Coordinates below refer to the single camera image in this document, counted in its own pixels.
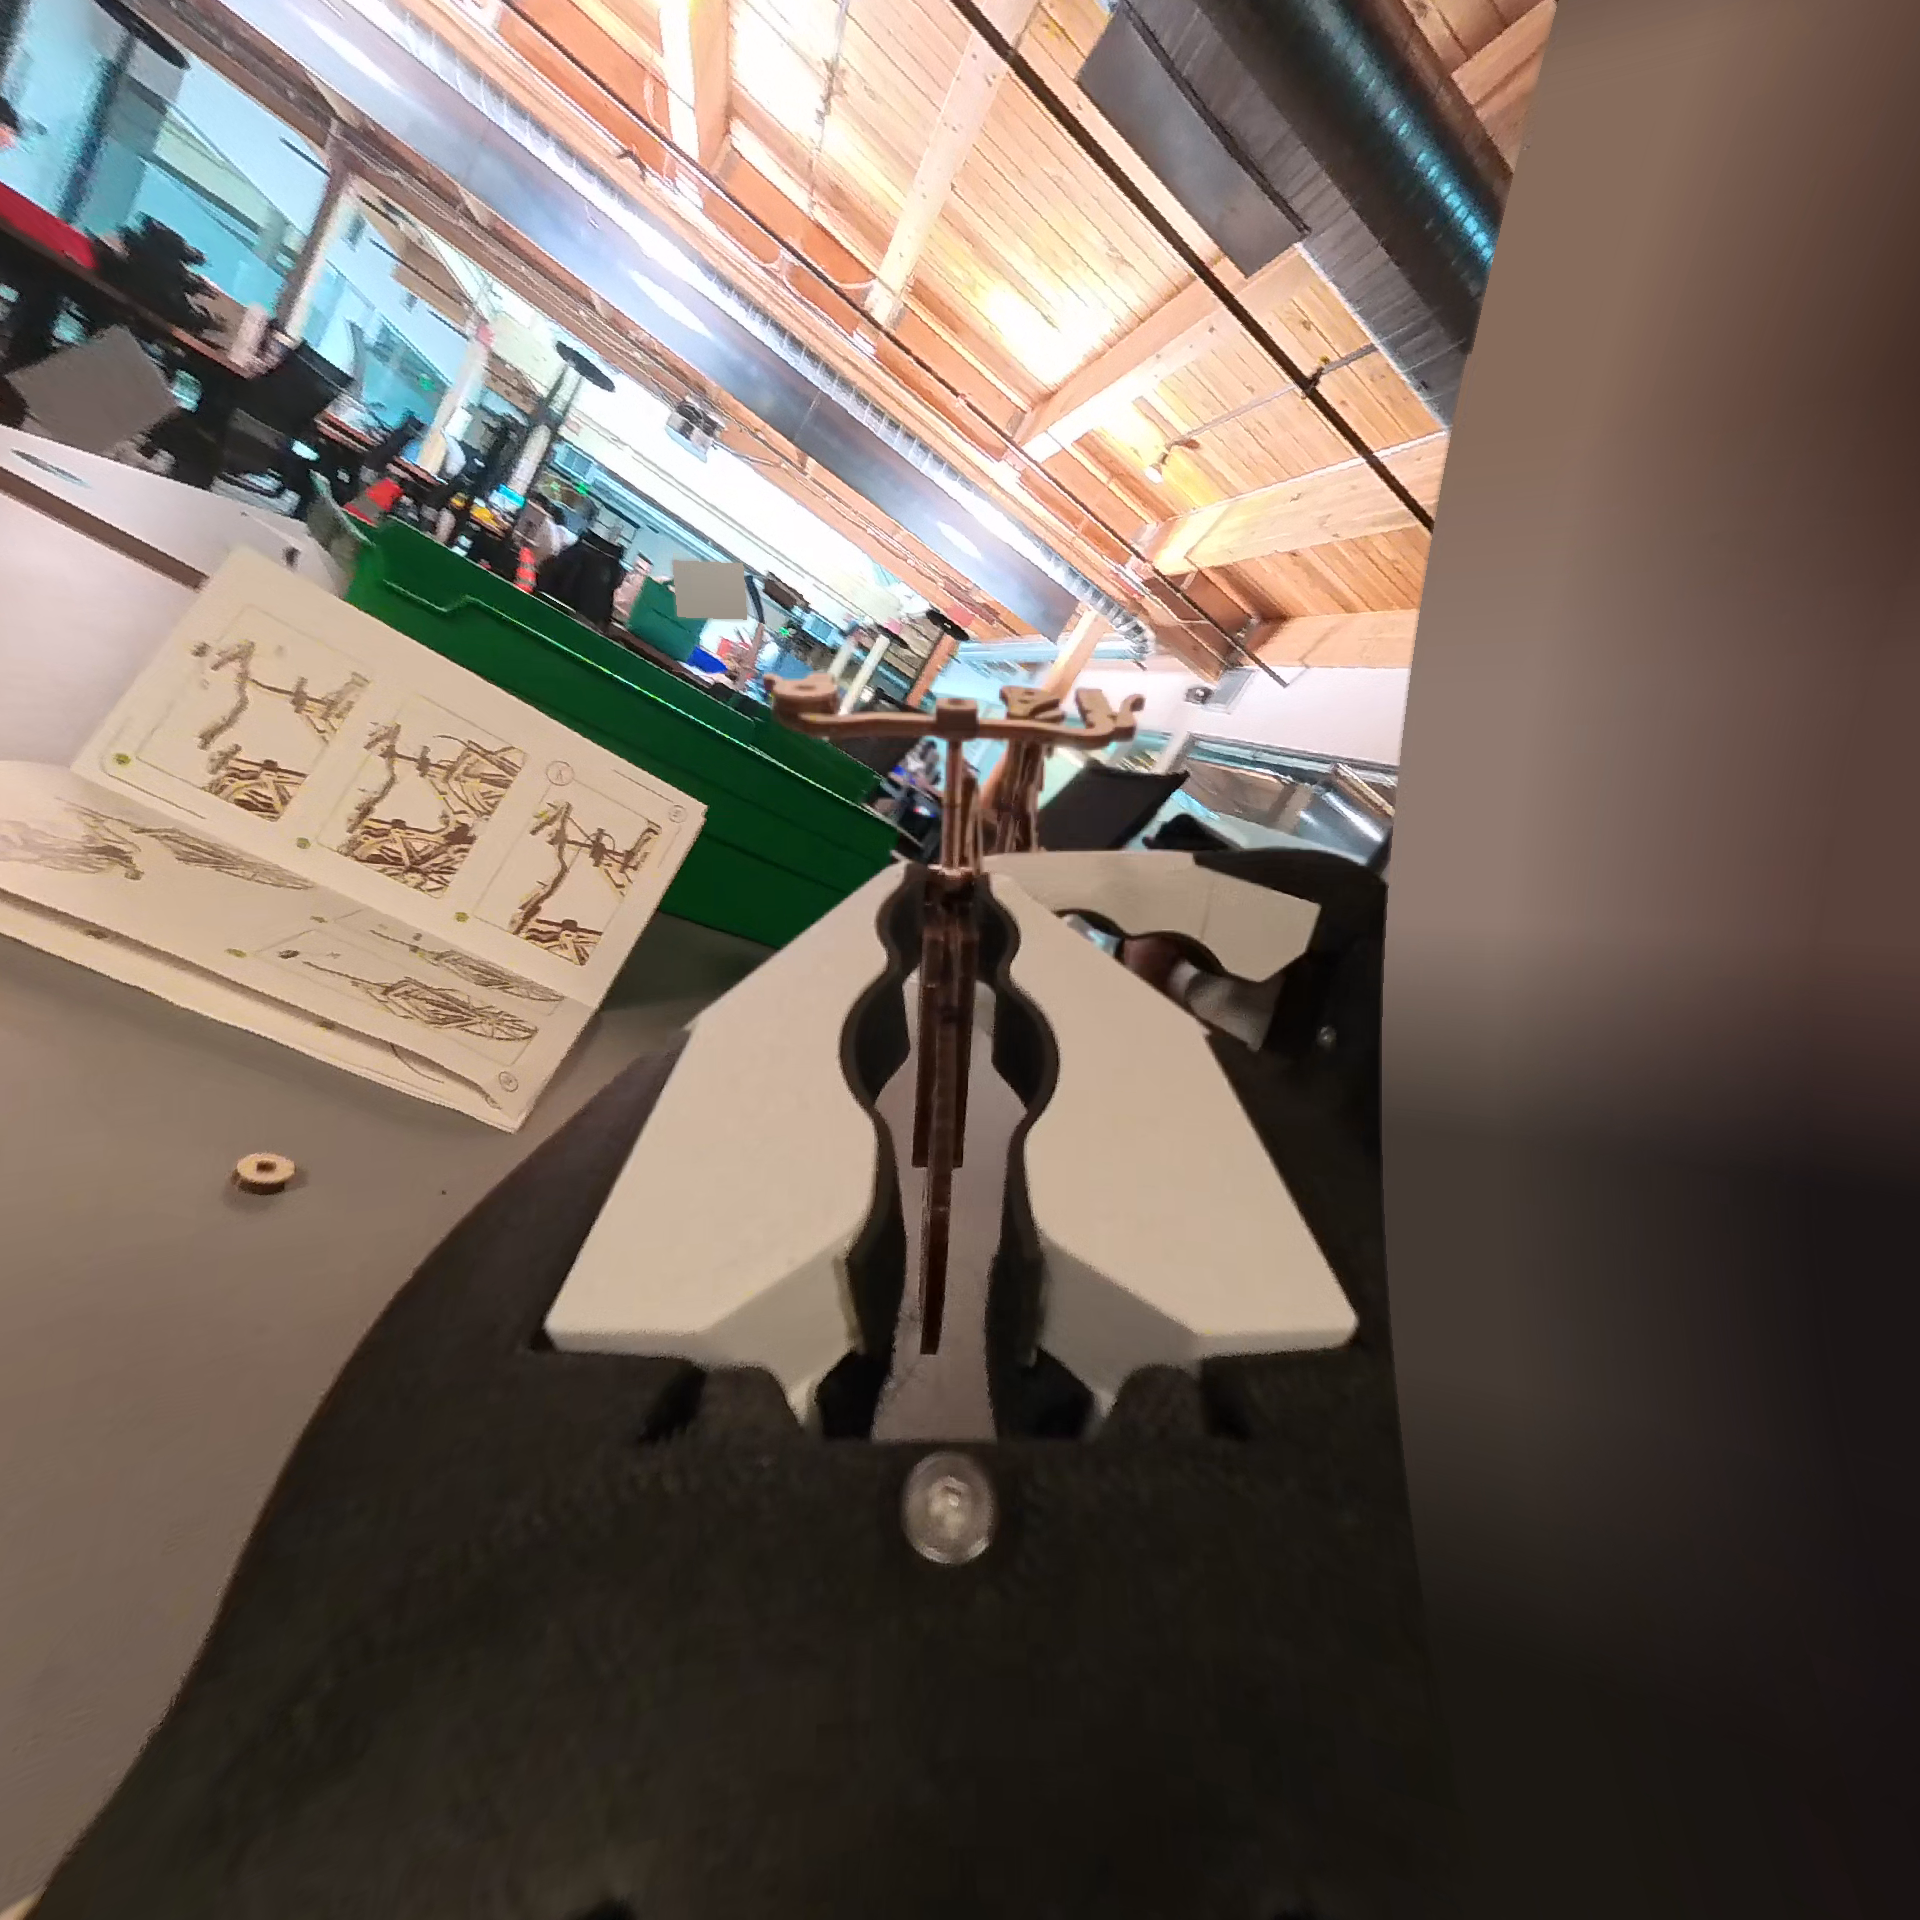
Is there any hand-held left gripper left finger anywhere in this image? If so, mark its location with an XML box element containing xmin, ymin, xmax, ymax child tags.
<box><xmin>543</xmin><ymin>863</ymin><xmax>920</xmax><ymax>1426</ymax></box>

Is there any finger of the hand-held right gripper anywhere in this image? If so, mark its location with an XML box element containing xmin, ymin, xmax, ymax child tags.
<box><xmin>1168</xmin><ymin>957</ymin><xmax>1280</xmax><ymax>1052</ymax></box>
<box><xmin>1034</xmin><ymin>849</ymin><xmax>1326</xmax><ymax>976</ymax></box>

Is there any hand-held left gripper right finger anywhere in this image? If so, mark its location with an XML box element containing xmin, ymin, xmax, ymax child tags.
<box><xmin>978</xmin><ymin>867</ymin><xmax>1360</xmax><ymax>1425</ymax></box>

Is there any wooden model assembly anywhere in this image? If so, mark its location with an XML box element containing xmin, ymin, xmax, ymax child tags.
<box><xmin>760</xmin><ymin>669</ymin><xmax>1152</xmax><ymax>1356</ymax></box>

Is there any large green plastic bin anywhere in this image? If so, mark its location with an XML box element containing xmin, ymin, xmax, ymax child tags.
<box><xmin>342</xmin><ymin>516</ymin><xmax>903</xmax><ymax>952</ymax></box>

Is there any folded instruction booklet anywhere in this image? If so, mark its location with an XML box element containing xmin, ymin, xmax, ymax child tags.
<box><xmin>0</xmin><ymin>545</ymin><xmax>708</xmax><ymax>1135</ymax></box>

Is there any small green plastic bin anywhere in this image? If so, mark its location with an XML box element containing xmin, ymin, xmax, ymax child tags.
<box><xmin>624</xmin><ymin>576</ymin><xmax>740</xmax><ymax>669</ymax></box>

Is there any black floor stand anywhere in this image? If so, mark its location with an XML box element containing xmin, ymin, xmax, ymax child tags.
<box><xmin>521</xmin><ymin>338</ymin><xmax>620</xmax><ymax>505</ymax></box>

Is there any black ceiling panel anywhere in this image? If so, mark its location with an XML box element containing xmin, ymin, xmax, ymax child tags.
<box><xmin>1076</xmin><ymin>0</ymin><xmax>1312</xmax><ymax>279</ymax></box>

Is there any long dark ceiling beam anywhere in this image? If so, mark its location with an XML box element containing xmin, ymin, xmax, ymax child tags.
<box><xmin>194</xmin><ymin>0</ymin><xmax>1100</xmax><ymax>636</ymax></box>

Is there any white box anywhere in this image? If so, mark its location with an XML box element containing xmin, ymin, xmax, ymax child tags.
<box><xmin>0</xmin><ymin>423</ymin><xmax>350</xmax><ymax>771</ymax></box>

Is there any metal ventilation duct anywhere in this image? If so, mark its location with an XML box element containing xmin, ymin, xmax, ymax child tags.
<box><xmin>1183</xmin><ymin>0</ymin><xmax>1519</xmax><ymax>425</ymax></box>

